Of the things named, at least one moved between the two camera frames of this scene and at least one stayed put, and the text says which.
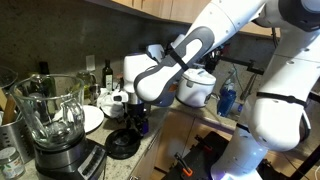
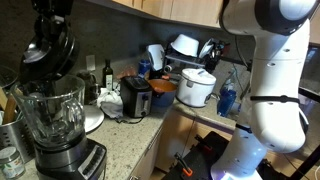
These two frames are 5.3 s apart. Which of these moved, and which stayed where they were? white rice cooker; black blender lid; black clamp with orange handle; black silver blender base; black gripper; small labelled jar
Moved: black blender lid; black gripper
Stayed: white rice cooker; small labelled jar; black silver blender base; black clamp with orange handle
